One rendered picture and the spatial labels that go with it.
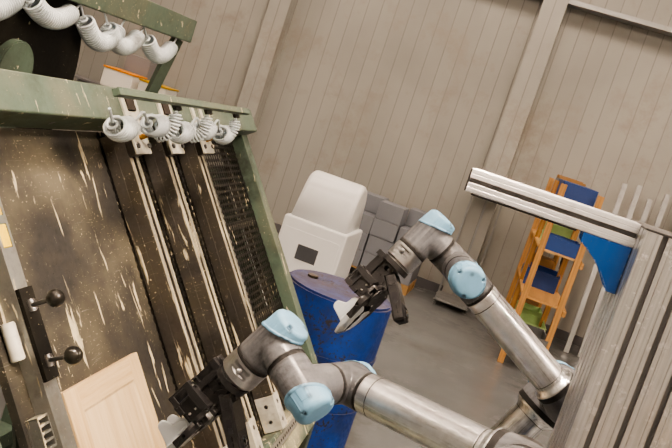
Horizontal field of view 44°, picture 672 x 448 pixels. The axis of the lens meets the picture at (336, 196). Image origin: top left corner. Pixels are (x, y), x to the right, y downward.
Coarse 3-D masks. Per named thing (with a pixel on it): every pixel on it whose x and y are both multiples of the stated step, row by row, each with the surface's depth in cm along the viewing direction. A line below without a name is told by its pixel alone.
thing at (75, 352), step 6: (72, 348) 163; (78, 348) 164; (48, 354) 170; (66, 354) 163; (72, 354) 162; (78, 354) 163; (48, 360) 170; (54, 360) 168; (66, 360) 163; (72, 360) 162; (78, 360) 163; (48, 366) 170
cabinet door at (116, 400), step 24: (120, 360) 206; (96, 384) 192; (120, 384) 202; (144, 384) 213; (72, 408) 180; (96, 408) 189; (120, 408) 199; (144, 408) 210; (96, 432) 186; (120, 432) 196; (144, 432) 206
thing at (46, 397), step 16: (0, 208) 173; (0, 240) 169; (0, 256) 169; (16, 256) 173; (0, 272) 169; (16, 272) 171; (0, 288) 170; (16, 288) 170; (16, 304) 169; (16, 320) 169; (32, 352) 169; (32, 368) 169; (32, 384) 169; (48, 384) 170; (32, 400) 169; (48, 400) 169; (64, 416) 172; (64, 432) 171
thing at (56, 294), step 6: (48, 294) 163; (54, 294) 163; (60, 294) 163; (30, 300) 170; (42, 300) 167; (48, 300) 163; (54, 300) 162; (60, 300) 163; (30, 306) 170; (36, 306) 171; (54, 306) 163
